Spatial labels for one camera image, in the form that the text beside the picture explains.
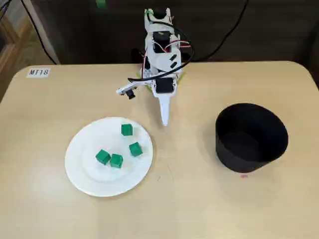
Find black pot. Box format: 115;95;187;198
215;103;289;173

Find red servo wires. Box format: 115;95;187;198
152;37;191;54

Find wooden shelf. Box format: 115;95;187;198
0;13;34;103

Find thick black camera cable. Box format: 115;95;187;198
127;23;195;84

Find white paper plate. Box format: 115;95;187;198
64;117;154;198

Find green block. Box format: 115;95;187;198
110;153;124;168
95;149;111;166
129;141;144;157
121;123;134;136

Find white MT18 label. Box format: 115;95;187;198
26;67;51;78

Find white metal frame leg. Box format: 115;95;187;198
23;0;61;65

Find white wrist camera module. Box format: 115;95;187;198
115;82;140;101

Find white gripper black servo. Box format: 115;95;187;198
151;76;180;126

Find thin black power cable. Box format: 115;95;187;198
184;0;250;62

